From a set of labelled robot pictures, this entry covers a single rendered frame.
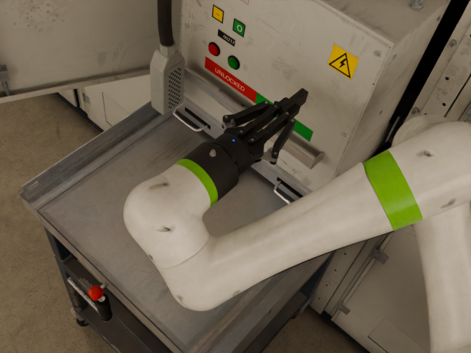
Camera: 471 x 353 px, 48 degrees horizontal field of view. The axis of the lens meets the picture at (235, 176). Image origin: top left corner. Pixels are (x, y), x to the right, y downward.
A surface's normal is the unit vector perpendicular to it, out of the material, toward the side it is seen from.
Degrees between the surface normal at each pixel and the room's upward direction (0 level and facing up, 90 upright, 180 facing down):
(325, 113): 90
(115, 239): 0
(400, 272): 90
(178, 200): 30
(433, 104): 90
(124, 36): 90
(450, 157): 35
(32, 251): 0
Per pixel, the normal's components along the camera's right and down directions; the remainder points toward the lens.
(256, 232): -0.41, -0.55
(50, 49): 0.38, 0.77
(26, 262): 0.11, -0.59
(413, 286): -0.66, 0.56
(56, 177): 0.74, 0.59
